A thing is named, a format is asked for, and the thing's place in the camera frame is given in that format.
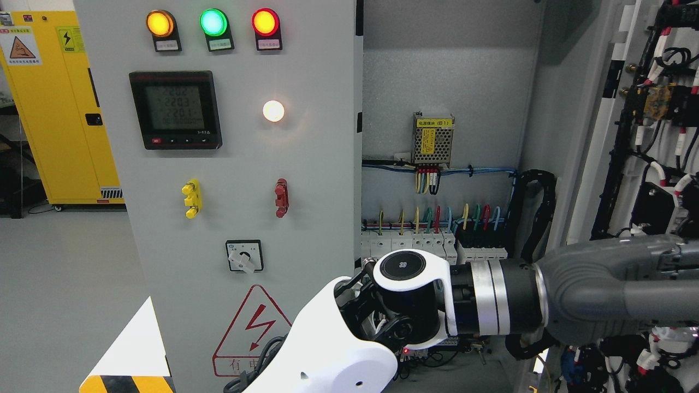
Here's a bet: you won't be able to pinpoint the grey robot hand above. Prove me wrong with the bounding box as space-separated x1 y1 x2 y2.
537 235 698 346

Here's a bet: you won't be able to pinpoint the grey cabinet door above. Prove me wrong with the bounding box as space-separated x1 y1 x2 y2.
513 0 699 393
73 1 363 392

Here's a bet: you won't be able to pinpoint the black surge protector block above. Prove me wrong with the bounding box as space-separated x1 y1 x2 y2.
454 222 508 265

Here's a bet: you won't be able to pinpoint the upper row circuit breakers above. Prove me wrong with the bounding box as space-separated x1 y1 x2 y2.
359 229 458 266

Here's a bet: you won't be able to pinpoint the lower row relays and breakers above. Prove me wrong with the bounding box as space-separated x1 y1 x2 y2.
399 336 461 362

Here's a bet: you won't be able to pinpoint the metal mesh power supply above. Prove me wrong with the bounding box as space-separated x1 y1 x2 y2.
411 111 456 167

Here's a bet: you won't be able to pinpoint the red electric danger sign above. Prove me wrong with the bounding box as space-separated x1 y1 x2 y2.
212 284 291 377

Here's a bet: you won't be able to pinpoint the white indicator light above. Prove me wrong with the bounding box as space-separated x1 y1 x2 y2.
262 100 286 123

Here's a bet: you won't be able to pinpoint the red indicator light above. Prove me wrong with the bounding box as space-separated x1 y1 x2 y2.
251 8 283 51

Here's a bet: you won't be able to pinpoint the black digital power meter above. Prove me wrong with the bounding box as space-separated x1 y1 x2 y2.
129 70 223 150

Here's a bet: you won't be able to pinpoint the green indicator light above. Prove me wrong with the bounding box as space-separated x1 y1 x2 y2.
199 8 235 52

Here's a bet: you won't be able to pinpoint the yellow indicator light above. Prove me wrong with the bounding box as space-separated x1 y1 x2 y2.
146 9 182 52

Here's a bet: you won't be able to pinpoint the yellow safety cabinet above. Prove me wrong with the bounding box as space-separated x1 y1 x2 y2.
2 11 125 210

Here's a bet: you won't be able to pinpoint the black corrugated cable conduit right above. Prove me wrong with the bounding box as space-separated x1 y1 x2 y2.
519 169 558 263

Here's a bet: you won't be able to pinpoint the white rotary selector switch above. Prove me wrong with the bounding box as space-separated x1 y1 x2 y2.
225 240 264 274

